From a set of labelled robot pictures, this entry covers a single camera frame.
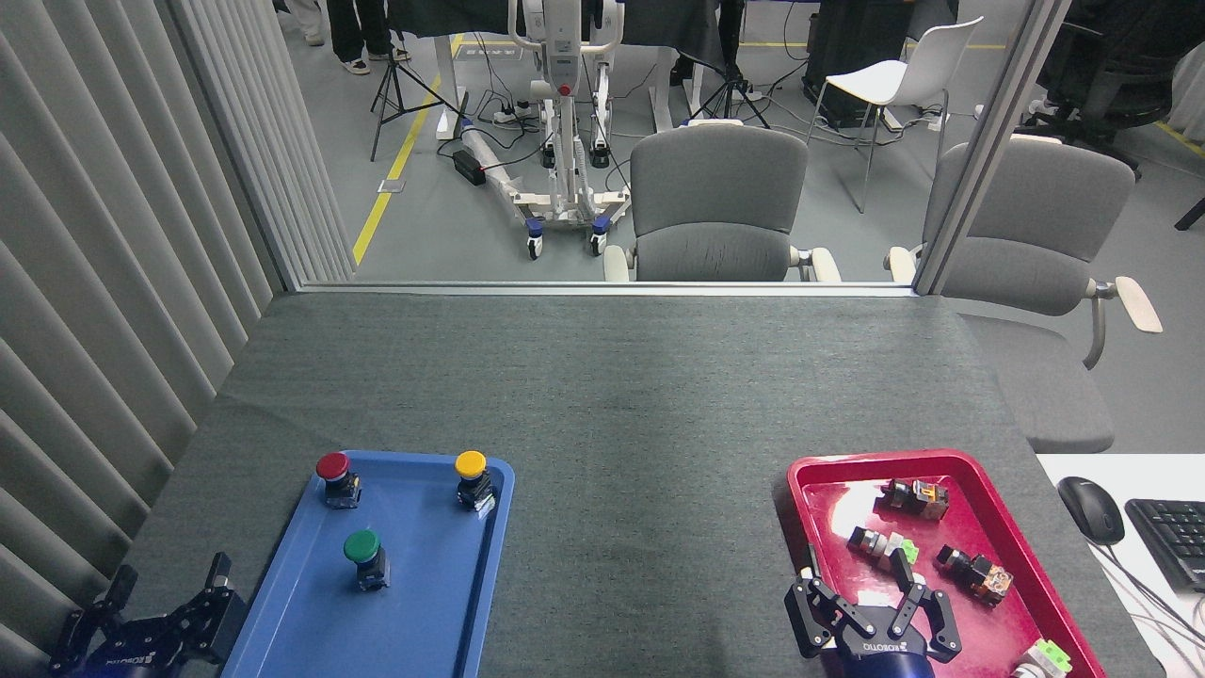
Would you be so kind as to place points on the white stand on wheels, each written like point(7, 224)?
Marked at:
point(563, 56)

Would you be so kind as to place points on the black switch with orange face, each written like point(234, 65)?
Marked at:
point(915, 497)

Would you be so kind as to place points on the silver post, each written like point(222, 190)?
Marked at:
point(988, 141)

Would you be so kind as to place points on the white switch with green base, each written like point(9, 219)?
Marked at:
point(1043, 659)

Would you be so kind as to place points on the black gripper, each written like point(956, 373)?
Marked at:
point(880, 659)
point(141, 652)

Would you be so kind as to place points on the person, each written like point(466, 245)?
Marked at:
point(358, 28)

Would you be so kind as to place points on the grey office chair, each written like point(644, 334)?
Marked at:
point(1036, 254)
point(715, 188)

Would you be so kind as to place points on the white desk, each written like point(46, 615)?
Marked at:
point(1158, 476)

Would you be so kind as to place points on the black power adapter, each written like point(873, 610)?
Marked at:
point(468, 168)

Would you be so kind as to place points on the green push button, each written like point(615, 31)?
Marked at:
point(361, 546)

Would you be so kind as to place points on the red push button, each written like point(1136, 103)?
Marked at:
point(332, 466)

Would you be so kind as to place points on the black computer mouse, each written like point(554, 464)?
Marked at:
point(1092, 508)

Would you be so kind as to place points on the black tripod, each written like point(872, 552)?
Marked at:
point(388, 85)

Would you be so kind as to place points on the white plastic chair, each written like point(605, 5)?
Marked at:
point(894, 80)

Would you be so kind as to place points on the red plastic tray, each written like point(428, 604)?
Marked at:
point(941, 631)

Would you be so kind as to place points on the silver switch with green end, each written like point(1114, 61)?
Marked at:
point(871, 541)

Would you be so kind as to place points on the black keyboard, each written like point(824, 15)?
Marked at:
point(1172, 541)

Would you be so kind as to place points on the blue plastic tray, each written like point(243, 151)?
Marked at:
point(424, 584)

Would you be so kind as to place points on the black switch with orange block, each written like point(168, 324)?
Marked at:
point(979, 574)

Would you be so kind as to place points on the black office chair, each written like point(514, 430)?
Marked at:
point(1111, 66)

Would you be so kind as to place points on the silver table rail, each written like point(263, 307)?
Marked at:
point(565, 288)

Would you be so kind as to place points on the yellow push button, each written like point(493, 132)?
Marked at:
point(471, 464)

